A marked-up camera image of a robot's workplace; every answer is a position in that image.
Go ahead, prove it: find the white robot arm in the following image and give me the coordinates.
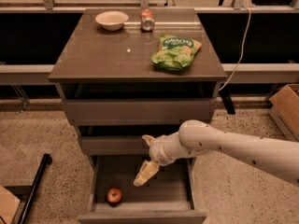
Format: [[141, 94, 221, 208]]
[[134, 120, 299, 187]]

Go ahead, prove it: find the cardboard piece at left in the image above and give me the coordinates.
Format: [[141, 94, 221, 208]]
[[0, 185, 20, 224]]

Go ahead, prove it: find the grey top drawer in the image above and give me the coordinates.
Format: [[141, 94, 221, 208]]
[[62, 98, 216, 126]]

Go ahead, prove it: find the grey middle drawer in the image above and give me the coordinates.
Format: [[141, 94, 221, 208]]
[[78, 133, 206, 156]]

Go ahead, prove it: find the grey drawer cabinet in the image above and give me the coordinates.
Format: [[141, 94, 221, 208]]
[[48, 7, 228, 224]]

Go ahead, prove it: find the red soda can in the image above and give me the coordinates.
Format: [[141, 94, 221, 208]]
[[139, 8, 155, 32]]

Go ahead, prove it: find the grey open bottom drawer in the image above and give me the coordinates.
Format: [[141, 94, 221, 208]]
[[78, 155, 206, 224]]

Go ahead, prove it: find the white cable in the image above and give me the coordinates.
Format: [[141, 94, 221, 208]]
[[218, 7, 252, 92]]

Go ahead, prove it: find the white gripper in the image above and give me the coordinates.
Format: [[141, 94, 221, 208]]
[[134, 134, 175, 187]]

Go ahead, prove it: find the cardboard box at right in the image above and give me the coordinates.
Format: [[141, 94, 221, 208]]
[[269, 84, 299, 142]]

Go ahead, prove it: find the red apple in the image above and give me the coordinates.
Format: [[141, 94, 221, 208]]
[[107, 188, 122, 204]]

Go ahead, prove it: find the green chip bag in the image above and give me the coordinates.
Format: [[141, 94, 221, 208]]
[[151, 34, 202, 71]]

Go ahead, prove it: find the black pole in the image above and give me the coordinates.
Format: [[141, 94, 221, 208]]
[[17, 153, 52, 224]]

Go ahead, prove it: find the white bowl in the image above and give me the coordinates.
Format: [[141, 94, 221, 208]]
[[95, 11, 129, 31]]

